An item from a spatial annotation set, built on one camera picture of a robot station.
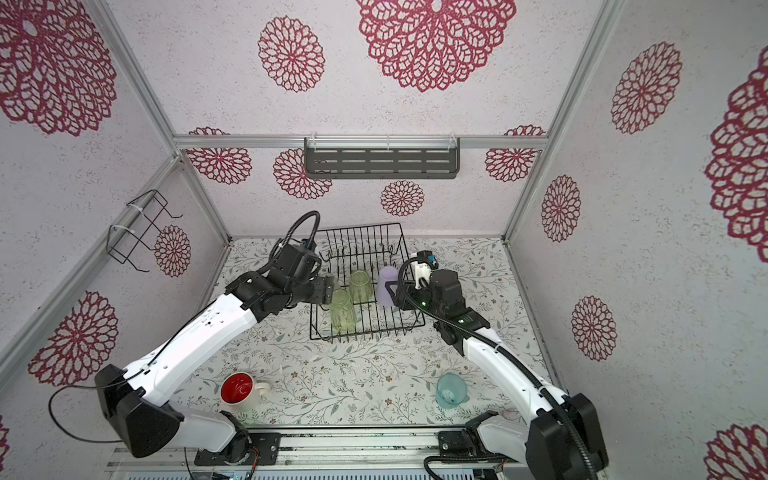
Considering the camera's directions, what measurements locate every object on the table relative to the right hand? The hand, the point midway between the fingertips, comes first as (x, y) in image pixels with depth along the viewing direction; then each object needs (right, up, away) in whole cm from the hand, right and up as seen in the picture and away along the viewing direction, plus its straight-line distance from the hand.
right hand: (392, 280), depth 78 cm
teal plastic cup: (+17, -31, +5) cm, 36 cm away
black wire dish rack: (-9, +5, +32) cm, 34 cm away
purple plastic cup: (-1, +1, +12) cm, 13 cm away
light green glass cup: (-14, -9, +9) cm, 19 cm away
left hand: (-20, -2, +1) cm, 20 cm away
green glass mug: (-10, -3, +21) cm, 24 cm away
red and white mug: (-42, -31, +4) cm, 52 cm away
